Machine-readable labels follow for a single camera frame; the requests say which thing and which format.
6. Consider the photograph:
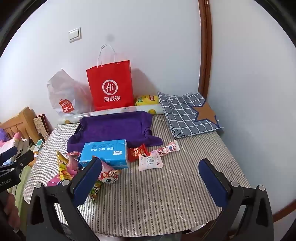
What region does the yellow chips bag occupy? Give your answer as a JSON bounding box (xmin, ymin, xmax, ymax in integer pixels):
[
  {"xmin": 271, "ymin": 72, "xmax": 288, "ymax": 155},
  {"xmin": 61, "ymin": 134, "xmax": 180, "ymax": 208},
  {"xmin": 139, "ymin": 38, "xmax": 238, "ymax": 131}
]
[{"xmin": 135, "ymin": 95, "xmax": 159, "ymax": 106}]

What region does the pale pink snack packet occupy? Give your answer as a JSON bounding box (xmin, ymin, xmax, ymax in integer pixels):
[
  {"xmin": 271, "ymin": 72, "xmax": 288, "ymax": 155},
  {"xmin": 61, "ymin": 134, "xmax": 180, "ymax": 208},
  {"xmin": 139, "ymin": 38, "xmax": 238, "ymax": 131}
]
[{"xmin": 47, "ymin": 173, "xmax": 73, "ymax": 187}]

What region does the brown box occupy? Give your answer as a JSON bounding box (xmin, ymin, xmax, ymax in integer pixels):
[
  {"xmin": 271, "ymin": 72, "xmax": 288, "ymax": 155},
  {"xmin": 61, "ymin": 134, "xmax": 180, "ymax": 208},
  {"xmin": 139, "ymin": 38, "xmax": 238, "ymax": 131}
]
[{"xmin": 33, "ymin": 113, "xmax": 50, "ymax": 141}]

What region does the blue tissue pack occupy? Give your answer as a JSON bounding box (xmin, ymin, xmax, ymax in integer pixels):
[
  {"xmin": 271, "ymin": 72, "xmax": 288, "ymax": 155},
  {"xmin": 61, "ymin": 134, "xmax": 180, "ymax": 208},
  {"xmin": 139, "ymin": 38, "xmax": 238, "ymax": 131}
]
[{"xmin": 79, "ymin": 139, "xmax": 129, "ymax": 169}]

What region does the red snack packet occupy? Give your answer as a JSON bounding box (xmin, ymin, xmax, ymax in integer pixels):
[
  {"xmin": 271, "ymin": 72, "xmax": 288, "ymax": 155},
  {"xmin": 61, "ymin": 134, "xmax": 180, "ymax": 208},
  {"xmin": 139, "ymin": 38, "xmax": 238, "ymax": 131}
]
[{"xmin": 128, "ymin": 144, "xmax": 151, "ymax": 163}]

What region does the purple towel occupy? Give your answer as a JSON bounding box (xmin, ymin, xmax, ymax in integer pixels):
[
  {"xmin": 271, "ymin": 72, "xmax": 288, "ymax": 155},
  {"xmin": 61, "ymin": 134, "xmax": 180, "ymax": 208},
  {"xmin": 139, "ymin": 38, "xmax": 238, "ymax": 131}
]
[{"xmin": 67, "ymin": 111, "xmax": 163, "ymax": 154}]

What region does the red paper bag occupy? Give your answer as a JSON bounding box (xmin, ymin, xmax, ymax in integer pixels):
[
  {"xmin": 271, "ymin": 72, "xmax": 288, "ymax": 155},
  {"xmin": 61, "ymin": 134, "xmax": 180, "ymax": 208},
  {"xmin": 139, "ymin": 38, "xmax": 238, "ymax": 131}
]
[{"xmin": 86, "ymin": 44, "xmax": 134, "ymax": 111}]

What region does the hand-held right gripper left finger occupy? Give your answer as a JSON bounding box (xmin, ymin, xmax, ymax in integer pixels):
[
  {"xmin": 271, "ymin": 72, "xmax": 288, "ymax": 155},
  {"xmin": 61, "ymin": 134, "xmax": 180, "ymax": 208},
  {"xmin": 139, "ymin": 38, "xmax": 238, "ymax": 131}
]
[{"xmin": 26, "ymin": 158, "xmax": 103, "ymax": 241}]

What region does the green snack packet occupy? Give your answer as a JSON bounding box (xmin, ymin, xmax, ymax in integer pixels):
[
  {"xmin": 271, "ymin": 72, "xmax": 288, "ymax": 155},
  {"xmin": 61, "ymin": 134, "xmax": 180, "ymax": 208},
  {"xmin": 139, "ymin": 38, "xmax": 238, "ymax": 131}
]
[{"xmin": 89, "ymin": 180, "xmax": 102, "ymax": 204}]

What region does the yellow snack packet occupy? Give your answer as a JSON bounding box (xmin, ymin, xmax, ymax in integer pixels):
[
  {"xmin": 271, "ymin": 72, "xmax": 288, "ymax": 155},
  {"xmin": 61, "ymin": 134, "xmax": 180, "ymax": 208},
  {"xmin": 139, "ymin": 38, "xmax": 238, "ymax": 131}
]
[{"xmin": 57, "ymin": 150, "xmax": 70, "ymax": 173}]

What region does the printed paper roll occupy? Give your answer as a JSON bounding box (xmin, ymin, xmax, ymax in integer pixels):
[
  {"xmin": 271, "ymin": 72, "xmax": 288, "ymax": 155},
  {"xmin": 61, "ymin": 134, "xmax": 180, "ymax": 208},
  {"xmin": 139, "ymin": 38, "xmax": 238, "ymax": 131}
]
[{"xmin": 58, "ymin": 103, "xmax": 164, "ymax": 124}]

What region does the white plastic shopping bag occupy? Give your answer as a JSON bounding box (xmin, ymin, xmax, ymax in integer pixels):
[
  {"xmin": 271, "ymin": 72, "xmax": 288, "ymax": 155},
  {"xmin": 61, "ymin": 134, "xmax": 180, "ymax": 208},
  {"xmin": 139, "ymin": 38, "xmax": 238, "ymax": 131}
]
[{"xmin": 47, "ymin": 68, "xmax": 95, "ymax": 116}]

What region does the white light switch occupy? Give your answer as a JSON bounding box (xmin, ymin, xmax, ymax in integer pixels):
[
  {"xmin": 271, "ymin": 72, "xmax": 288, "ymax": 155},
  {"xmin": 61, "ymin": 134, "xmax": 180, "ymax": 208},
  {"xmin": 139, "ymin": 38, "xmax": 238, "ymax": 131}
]
[{"xmin": 69, "ymin": 27, "xmax": 82, "ymax": 42}]

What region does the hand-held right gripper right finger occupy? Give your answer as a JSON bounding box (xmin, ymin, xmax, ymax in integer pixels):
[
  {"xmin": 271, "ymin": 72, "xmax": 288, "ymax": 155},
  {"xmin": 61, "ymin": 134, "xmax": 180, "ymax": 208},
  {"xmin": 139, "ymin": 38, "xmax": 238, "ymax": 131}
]
[{"xmin": 198, "ymin": 159, "xmax": 274, "ymax": 241}]

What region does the panda mushroom snack packet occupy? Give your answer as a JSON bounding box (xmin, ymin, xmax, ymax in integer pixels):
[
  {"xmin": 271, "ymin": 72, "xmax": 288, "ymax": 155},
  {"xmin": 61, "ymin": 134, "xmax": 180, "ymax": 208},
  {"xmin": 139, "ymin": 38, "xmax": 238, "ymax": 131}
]
[{"xmin": 97, "ymin": 160, "xmax": 122, "ymax": 184}]

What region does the long pink snack packet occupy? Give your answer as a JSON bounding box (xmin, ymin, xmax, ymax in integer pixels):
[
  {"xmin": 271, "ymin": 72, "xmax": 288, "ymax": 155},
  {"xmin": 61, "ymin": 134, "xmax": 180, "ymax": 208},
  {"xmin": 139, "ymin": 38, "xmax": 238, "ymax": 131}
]
[{"xmin": 150, "ymin": 140, "xmax": 181, "ymax": 157}]

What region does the blue checked cloth with star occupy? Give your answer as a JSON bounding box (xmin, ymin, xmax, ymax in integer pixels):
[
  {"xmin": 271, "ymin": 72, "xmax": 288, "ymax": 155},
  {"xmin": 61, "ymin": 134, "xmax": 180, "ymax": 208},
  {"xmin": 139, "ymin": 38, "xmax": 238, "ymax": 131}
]
[{"xmin": 158, "ymin": 91, "xmax": 224, "ymax": 139}]

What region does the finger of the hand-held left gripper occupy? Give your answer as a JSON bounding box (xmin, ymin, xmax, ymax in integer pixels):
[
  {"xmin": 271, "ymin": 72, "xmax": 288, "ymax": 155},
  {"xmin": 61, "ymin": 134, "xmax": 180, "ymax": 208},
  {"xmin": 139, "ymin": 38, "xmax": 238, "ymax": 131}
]
[
  {"xmin": 0, "ymin": 146, "xmax": 18, "ymax": 164},
  {"xmin": 0, "ymin": 150, "xmax": 35, "ymax": 176}
]

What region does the person's left hand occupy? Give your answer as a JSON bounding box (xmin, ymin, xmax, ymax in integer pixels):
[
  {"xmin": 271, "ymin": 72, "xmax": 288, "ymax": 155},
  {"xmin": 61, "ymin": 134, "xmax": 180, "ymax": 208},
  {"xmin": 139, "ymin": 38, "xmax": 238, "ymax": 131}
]
[{"xmin": 0, "ymin": 193, "xmax": 21, "ymax": 232}]

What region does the white pink snack packet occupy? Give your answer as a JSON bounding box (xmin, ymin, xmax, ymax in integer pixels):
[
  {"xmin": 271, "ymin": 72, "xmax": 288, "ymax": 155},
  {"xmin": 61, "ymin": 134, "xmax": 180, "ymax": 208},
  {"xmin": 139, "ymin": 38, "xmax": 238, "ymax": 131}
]
[{"xmin": 138, "ymin": 153, "xmax": 164, "ymax": 172}]

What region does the pink snack packet blue logo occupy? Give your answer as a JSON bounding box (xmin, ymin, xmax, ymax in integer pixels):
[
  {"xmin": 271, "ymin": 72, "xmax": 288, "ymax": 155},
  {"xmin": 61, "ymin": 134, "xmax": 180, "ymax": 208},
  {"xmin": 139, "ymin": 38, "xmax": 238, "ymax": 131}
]
[{"xmin": 66, "ymin": 151, "xmax": 81, "ymax": 174}]

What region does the striped bed sheet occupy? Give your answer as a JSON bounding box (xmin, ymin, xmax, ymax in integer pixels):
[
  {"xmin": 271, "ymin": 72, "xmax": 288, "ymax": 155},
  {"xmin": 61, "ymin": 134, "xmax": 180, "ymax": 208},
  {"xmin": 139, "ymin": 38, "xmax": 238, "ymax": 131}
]
[{"xmin": 23, "ymin": 113, "xmax": 252, "ymax": 238}]

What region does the pink plush toy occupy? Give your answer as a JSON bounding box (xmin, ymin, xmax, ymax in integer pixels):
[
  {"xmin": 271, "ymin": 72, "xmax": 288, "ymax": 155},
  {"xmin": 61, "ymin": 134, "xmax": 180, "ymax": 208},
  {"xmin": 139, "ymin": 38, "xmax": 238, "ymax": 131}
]
[{"xmin": 0, "ymin": 128, "xmax": 26, "ymax": 149}]

